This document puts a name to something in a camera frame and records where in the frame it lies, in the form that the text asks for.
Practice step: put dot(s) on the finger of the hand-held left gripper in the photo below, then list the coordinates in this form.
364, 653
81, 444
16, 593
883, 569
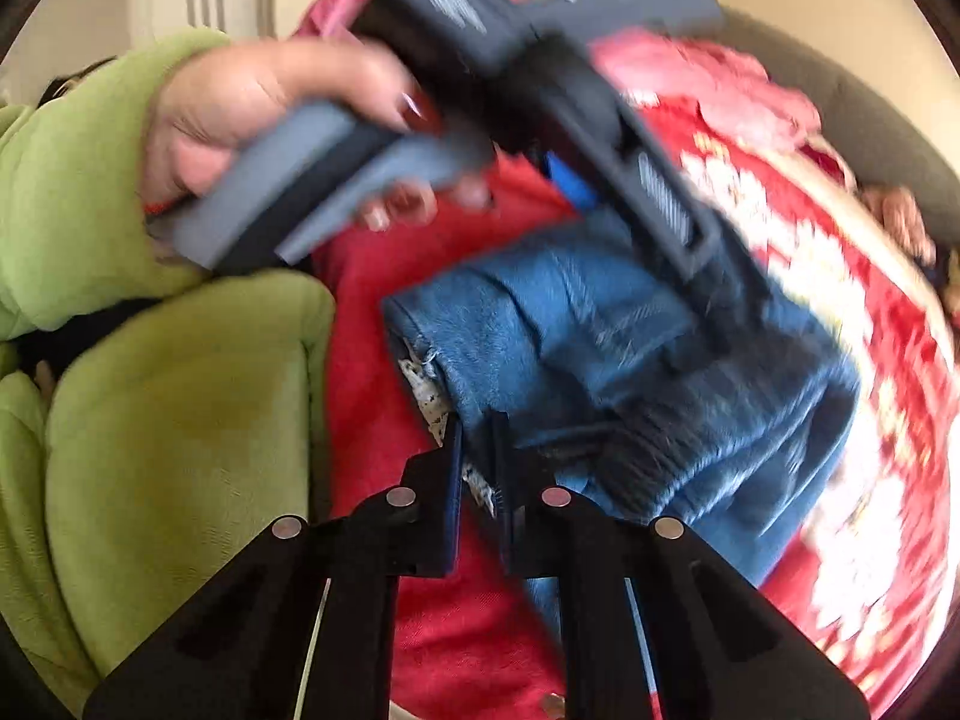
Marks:
697, 255
570, 184

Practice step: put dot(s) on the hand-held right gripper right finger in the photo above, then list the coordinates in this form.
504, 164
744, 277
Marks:
504, 517

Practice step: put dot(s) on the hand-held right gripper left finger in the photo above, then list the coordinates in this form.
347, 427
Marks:
454, 510

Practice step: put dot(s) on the blue denim pants lace hem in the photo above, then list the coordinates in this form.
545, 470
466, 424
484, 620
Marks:
525, 315

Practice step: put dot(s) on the green fleece pants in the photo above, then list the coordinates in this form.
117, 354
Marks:
180, 427

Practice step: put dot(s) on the person's left hand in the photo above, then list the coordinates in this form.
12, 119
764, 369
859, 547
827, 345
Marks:
247, 105

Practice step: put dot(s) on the red floral blanket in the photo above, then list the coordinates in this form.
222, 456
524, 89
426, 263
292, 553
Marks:
450, 652

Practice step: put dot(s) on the pink fluffy cloth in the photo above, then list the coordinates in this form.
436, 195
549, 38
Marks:
900, 217

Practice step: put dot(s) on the grey-green headboard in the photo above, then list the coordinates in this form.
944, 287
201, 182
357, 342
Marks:
862, 105

